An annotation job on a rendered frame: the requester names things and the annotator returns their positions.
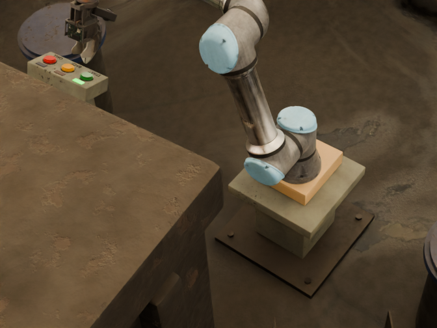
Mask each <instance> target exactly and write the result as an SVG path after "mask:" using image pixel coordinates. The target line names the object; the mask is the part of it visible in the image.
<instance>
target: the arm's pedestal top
mask: <svg viewBox="0 0 437 328"><path fill-rule="evenodd" d="M364 174H365V167H364V166H362V165H361V164H359V163H357V162H355V161H353V160H351V159H349V158H347V157H345V156H343V157H342V163H341V165H340V166H339V167H338V168H337V169H336V170H335V171H334V173H333V174H332V175H331V176H330V177H329V179H328V180H327V181H326V182H325V183H324V184H323V185H322V187H321V188H320V189H319V190H318V191H317V192H316V194H314V196H313V197H312V198H311V199H310V201H309V202H308V203H307V204H306V205H305V206H304V205H302V204H301V203H299V202H297V201H295V200H293V199H292V198H290V197H288V196H287V195H285V194H283V193H281V192H279V191H277V190H275V189H274V188H272V187H271V186H269V185H265V184H262V183H260V182H258V181H256V180H255V179H253V177H251V175H249V173H247V171H246V169H245V168H244V169H243V170H242V171H241V172H240V173H239V174H238V175H237V176H236V177H235V178H234V179H233V180H232V181H231V182H230V184H229V185H228V192H229V193H231V194H232V195H234V196H236V197H237V198H239V199H241V200H243V201H245V202H246V203H248V204H249V205H251V206H253V207H255V208H257V209H258V210H260V211H262V212H263V213H265V214H267V215H269V216H270V217H272V218H274V219H276V220H277V221H279V222H281V223H282V224H284V225H286V226H288V227H289V228H291V229H293V230H294V231H296V232H298V233H299V234H302V235H303V236H305V237H307V238H308V239H312V237H314V235H315V234H316V233H317V231H318V230H319V229H320V228H321V227H322V226H323V224H324V223H325V222H326V220H327V219H328V218H329V217H330V216H331V215H332V213H333V212H334V211H335V210H336V208H337V207H338V206H339V205H340V204H341V203H342V201H343V200H344V199H345V197H346V196H347V195H348V194H349V193H350V192H351V190H352V189H353V188H354V186H355V185H356V184H357V183H358V182H359V181H360V179H361V178H362V177H363V176H364Z"/></svg>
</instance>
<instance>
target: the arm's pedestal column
mask: <svg viewBox="0 0 437 328"><path fill-rule="evenodd" d="M373 219H374V215H372V214H370V213H368V212H367V211H365V210H363V209H361V208H359V207H357V206H355V205H353V204H352V203H350V202H348V201H346V200H345V199H344V200H343V201H342V203H341V204H340V205H339V206H338V207H337V208H336V210H335V211H334V212H333V213H332V215H331V216H330V217H329V218H328V219H327V220H326V222H325V223H324V224H323V226H322V227H321V228H320V229H319V230H318V231H317V233H316V234H315V235H314V237H312V239H308V238H307V237H305V236H303V235H302V234H299V233H298V232H296V231H294V230H293V229H291V228H289V227H288V226H286V225H284V224H282V223H281V222H279V221H277V220H276V219H274V218H272V217H270V216H269V215H267V214H265V213H263V212H262V211H260V210H258V209H257V208H255V207H253V206H251V205H249V204H248V203H245V205H244V206H243V207H242V208H241V209H240V210H239V211H238V212H237V213H236V214H235V215H234V216H233V217H232V219H231V220H230V221H229V222H228V223H227V224H226V225H225V226H224V228H223V229H222V230H221V231H220V232H219V233H218V234H217V235H216V236H215V240H216V241H217V242H219V243H221V244H222V245H224V246H225V247H227V248H229V249H230V250H232V251H233V252H235V253H237V254H238V255H240V256H242V257H243V258H245V259H247V260H248V261H250V262H252V263H253V264H255V265H256V266H258V267H260V268H261V269H263V270H264V271H266V272H267V273H270V274H271V275H272V276H274V277H276V278H277V279H279V280H281V281H282V282H284V283H286V284H287V285H289V286H290V287H292V288H294V289H295V290H297V291H298V292H300V293H302V294H303V295H305V296H306V297H309V298H310V299H311V298H312V297H313V296H314V295H315V293H316V292H317V291H318V289H319V288H320V287H321V286H322V284H323V283H324V282H325V280H326V279H327V278H328V277H329V275H330V274H331V273H332V272H333V270H334V269H335V268H336V266H337V265H338V264H339V263H340V262H341V260H342V259H343V257H344V256H345V255H346V254H347V253H348V251H349V250H350V249H351V247H352V246H353V245H354V244H355V242H356V241H357V240H358V238H359V237H360V236H361V235H362V233H363V232H364V231H365V229H366V228H367V227H368V226H369V224H370V223H371V222H372V220H373Z"/></svg>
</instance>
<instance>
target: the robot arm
mask: <svg viewBox="0 0 437 328"><path fill-rule="evenodd" d="M203 1H205V2H206V3H209V4H210V5H212V6H214V7H216V8H218V9H220V10H222V13H223V16H222V17H221V18H220V19H219V20H217V21H216V22H215V23H214V24H213V25H211V26H210V27H209V28H208V29H207V31H206V32H205V33H204V34H203V36H202V37H201V39H200V43H199V50H200V55H201V57H202V59H203V61H204V62H205V64H208V68H210V69H211V70H212V71H214V72H216V73H218V74H219V75H221V76H223V77H225V78H226V81H227V84H228V86H229V89H230V92H231V94H232V97H233V100H234V102H235V105H236V108H237V110H238V113H239V116H240V118H241V121H242V123H243V126H244V129H245V131H246V134H247V137H248V139H247V141H246V149H247V152H248V155H249V157H248V158H246V159H245V162H244V166H245V169H246V171H247V173H249V175H251V177H253V179H255V180H256V181H258V182H260V183H262V184H265V185H276V184H278V183H279V181H280V180H283V181H285V182H287V183H289V184H305V183H308V182H310V181H312V180H314V179H315V178H316V177H317V176H318V175H319V173H320V171H321V157H320V155H319V153H318V151H317V149H316V132H317V123H316V117H315V115H314V114H313V113H312V112H311V111H310V110H309V109H307V108H305V107H299V106H294V107H286V108H285V109H282V110H281V111H280V112H279V114H278V117H277V125H276V126H275V124H274V120H273V118H272V115H271V111H270V109H269V106H268V103H267V100H266V97H265V94H264V92H263V89H262V86H261V83H260V80H259V77H258V74H257V72H256V68H255V65H256V63H257V61H258V56H257V54H256V50H255V48H254V46H255V45H256V44H257V43H258V42H259V41H260V40H261V39H262V38H263V37H264V35H265V33H266V32H267V29H268V26H269V13H268V11H267V8H266V6H265V4H264V2H263V1H262V0H203ZM98 5H99V0H74V1H73V2H71V3H70V17H69V18H68V19H65V26H64V35H65V36H66V35H68V37H69V38H71V39H73V40H76V41H77V42H76V45H74V47H73V48H72V54H80V55H81V58H82V60H83V62H84V63H85V64H87V63H88V62H90V61H91V59H92V58H93V56H94V55H95V53H96V52H97V50H98V48H99V46H100V44H101V40H102V35H101V34H102V31H101V23H100V22H99V19H97V16H99V17H101V18H103V19H104V20H105V21H109V20H110V21H115V20H116V17H117V14H115V13H113V11H112V10H111V9H109V8H106V9H104V8H101V7H98ZM95 15H96V16H95ZM67 23H68V31H66V24H67Z"/></svg>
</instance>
